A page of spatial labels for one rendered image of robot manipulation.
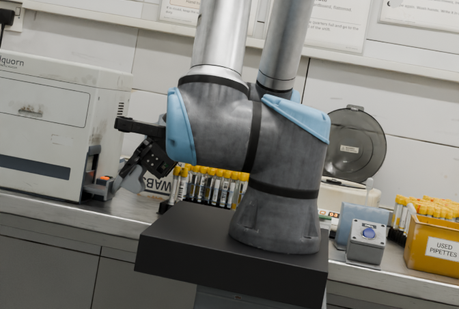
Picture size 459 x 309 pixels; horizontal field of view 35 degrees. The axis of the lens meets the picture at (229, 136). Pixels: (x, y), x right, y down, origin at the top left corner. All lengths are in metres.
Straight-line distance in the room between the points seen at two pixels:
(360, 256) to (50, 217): 0.65
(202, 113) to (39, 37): 1.27
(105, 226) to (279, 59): 0.50
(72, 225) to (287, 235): 0.58
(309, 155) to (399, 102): 1.04
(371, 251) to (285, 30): 0.48
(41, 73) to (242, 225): 0.65
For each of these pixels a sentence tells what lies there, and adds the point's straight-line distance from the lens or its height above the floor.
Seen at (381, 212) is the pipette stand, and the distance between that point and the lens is 1.63.
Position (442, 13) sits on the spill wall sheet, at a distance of 2.18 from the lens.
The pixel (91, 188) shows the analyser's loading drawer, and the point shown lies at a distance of 1.59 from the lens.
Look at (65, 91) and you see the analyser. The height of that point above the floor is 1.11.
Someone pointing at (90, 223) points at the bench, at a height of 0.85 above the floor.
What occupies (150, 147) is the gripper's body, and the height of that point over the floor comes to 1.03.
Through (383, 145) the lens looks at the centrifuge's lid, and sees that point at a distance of 2.06.
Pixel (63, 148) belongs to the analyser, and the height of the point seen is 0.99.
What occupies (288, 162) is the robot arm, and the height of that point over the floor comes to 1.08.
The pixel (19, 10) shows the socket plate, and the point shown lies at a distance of 2.34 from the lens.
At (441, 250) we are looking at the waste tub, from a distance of 1.57.
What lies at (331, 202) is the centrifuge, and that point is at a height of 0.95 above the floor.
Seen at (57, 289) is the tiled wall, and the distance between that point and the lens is 2.35.
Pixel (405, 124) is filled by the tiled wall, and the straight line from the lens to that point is 2.15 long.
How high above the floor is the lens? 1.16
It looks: 3 degrees down
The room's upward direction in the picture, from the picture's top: 10 degrees clockwise
